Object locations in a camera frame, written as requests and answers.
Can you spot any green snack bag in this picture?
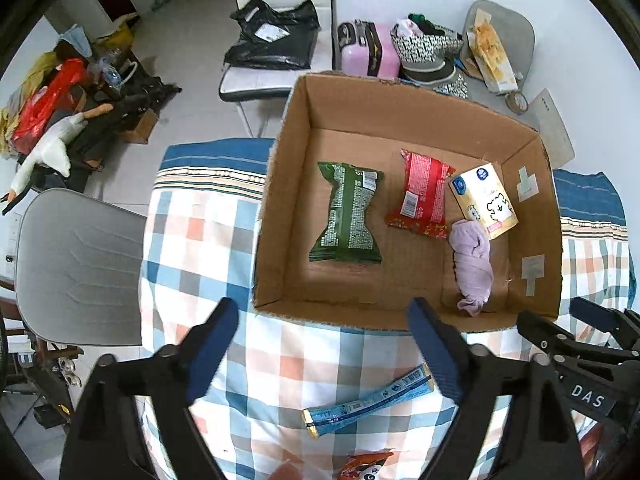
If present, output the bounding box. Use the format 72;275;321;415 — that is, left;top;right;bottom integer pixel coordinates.
309;162;384;264

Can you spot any grey chair with clutter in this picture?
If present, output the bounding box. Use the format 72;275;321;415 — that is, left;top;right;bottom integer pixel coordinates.
460;0;535;94

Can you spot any yellow tissue pack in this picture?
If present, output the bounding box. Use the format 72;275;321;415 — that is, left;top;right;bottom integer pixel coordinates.
449;162;518;240

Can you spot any red plastic bag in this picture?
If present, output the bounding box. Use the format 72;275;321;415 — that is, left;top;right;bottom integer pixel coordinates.
10;58;87;155

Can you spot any orange cartoon snack bag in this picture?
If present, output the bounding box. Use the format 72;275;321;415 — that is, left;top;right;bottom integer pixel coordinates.
337;451;394;480

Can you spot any blue wafer stick pack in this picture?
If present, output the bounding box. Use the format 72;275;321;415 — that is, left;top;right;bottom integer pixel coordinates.
302;363;434;438

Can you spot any pink suitcase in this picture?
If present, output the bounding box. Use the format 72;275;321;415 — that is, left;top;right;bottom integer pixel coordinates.
337;20;400;79

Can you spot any purple soft cloth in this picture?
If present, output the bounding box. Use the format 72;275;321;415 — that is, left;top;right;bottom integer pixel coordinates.
448;220;494;316

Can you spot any yellow paper package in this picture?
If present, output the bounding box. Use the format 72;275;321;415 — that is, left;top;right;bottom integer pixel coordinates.
466;9;518;94

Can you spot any black plastic bag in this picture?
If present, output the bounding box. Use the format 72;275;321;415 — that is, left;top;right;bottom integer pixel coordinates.
224;0;320;70

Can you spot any red snack bag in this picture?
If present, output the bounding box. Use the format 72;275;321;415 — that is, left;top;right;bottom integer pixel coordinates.
385;150;456;240

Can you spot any open cardboard box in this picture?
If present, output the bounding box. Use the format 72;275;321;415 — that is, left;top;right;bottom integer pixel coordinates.
253;73;562;332

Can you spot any white chair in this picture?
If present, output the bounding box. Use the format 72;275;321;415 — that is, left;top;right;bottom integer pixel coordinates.
218;0;334;138

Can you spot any patterned tote bag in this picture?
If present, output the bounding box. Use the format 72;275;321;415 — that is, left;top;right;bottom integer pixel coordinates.
390;14;469;99

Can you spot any tape roll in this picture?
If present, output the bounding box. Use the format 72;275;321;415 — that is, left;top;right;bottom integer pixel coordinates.
506;90;529;115

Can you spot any white goose plush toy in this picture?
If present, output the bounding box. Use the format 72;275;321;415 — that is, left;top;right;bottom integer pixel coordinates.
1;103;114;216

